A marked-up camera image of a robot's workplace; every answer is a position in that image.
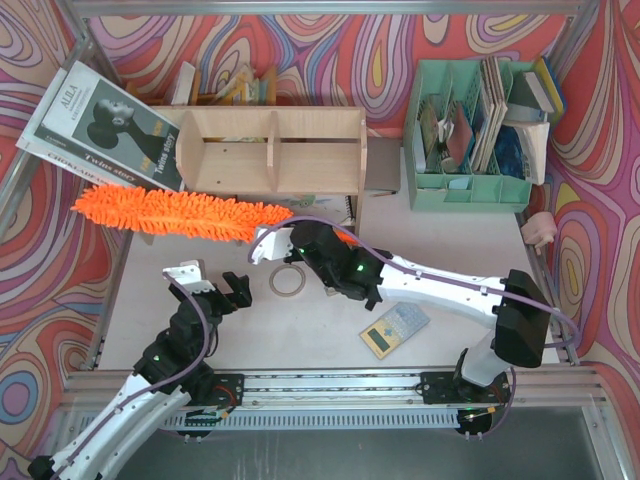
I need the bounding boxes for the clear tape roll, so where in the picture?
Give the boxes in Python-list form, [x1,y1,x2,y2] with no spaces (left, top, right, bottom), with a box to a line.
[269,265,306,298]

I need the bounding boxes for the gold grey calculator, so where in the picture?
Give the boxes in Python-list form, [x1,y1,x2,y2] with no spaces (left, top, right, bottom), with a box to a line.
[360,302,430,360]

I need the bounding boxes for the orange microfiber duster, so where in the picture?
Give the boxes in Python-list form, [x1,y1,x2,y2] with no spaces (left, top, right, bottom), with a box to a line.
[70,182,356,247]

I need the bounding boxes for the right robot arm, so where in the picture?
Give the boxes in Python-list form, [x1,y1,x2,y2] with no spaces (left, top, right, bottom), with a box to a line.
[290,220,550,387]

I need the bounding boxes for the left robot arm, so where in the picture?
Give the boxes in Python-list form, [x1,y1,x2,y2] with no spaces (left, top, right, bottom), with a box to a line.
[28,264,252,479]

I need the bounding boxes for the wooden bookshelf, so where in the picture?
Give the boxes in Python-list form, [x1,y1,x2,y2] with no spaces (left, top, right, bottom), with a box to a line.
[163,106,367,202]

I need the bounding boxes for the spiral drawing notebook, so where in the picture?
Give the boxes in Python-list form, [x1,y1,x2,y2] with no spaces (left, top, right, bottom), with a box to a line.
[277,194,355,226]

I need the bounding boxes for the pencil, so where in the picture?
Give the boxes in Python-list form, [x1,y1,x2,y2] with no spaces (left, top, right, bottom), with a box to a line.
[369,191,398,198]

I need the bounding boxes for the red notebook in organizer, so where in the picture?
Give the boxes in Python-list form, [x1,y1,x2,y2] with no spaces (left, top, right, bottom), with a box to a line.
[446,101,474,166]

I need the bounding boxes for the green desk organizer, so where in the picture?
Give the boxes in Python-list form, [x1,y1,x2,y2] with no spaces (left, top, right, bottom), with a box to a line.
[403,59,532,213]

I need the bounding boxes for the pink tape dispenser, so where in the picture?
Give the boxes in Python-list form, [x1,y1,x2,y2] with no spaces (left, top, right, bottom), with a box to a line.
[521,211,557,255]

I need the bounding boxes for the books behind shelf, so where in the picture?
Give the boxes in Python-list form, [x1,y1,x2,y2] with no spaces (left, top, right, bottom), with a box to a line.
[125,62,277,106]

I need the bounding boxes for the white book under Twins story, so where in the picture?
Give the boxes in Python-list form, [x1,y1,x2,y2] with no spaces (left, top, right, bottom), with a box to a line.
[16,68,154,190]

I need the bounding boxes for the stack of thin books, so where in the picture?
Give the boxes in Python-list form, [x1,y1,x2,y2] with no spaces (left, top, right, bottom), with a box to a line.
[470,56,507,173]

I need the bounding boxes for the blue yellow book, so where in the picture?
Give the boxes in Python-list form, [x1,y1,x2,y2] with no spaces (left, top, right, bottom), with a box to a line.
[532,56,566,117]

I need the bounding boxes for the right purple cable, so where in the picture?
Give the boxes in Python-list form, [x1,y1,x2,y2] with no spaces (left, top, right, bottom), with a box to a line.
[247,215,583,441]

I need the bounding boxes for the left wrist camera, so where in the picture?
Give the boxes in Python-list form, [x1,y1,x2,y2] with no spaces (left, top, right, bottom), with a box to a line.
[163,259,215,294]

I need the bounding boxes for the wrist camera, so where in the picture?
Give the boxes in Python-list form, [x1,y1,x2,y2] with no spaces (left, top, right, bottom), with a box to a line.
[163,259,215,294]
[248,227,293,265]

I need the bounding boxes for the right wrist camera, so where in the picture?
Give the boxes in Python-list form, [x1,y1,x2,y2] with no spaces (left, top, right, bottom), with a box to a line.
[248,227,293,265]

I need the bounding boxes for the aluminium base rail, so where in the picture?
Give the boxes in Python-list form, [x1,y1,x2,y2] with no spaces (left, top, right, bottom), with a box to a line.
[61,363,609,410]

